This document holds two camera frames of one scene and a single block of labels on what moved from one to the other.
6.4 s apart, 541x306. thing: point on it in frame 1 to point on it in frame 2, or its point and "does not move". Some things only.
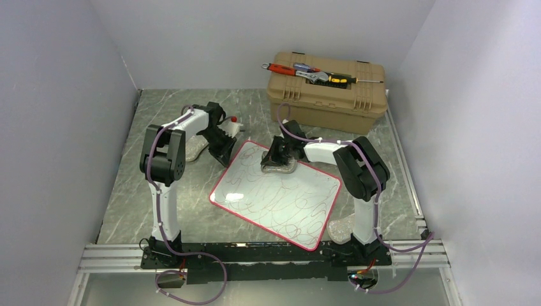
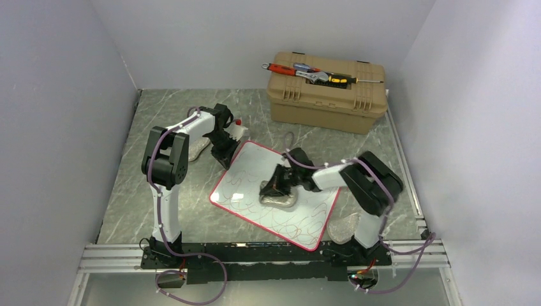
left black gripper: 222,155 does not move
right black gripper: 272,155 to 275,187
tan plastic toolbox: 354,109 does not move
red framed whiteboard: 295,206 does not move
